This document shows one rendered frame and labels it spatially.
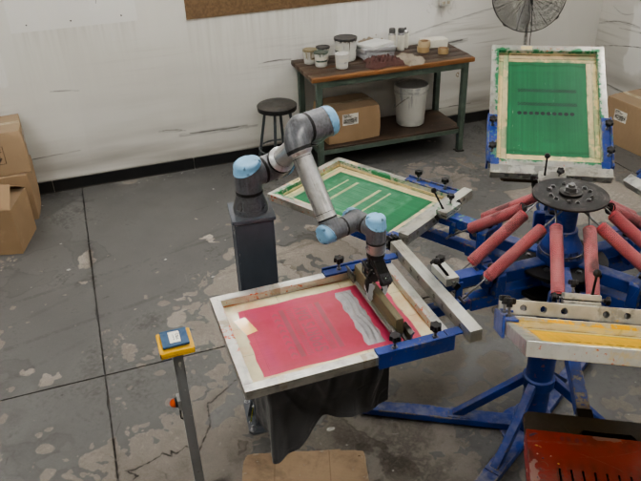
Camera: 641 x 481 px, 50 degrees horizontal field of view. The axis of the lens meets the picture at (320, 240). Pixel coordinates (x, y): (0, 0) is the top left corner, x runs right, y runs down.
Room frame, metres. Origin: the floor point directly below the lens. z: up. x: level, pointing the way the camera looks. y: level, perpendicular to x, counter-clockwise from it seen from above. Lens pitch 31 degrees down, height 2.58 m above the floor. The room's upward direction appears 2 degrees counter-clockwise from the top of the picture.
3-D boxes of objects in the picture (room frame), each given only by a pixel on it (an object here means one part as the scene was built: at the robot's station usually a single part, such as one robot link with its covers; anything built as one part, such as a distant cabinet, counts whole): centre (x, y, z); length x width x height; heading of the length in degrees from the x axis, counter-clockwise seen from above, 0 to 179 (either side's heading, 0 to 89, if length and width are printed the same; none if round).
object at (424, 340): (1.93, -0.33, 0.97); 0.30 x 0.05 x 0.07; 109
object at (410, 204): (3.05, -0.33, 1.05); 1.08 x 0.61 x 0.23; 49
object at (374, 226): (2.21, -0.20, 1.32); 0.09 x 0.08 x 0.11; 39
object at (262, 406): (2.02, 0.27, 0.74); 0.45 x 0.03 x 0.43; 19
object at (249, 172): (2.62, 0.29, 1.37); 0.13 x 0.12 x 0.14; 129
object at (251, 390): (2.12, -0.01, 0.97); 0.79 x 0.58 x 0.04; 109
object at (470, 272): (2.29, -0.54, 1.02); 0.17 x 0.06 x 0.05; 109
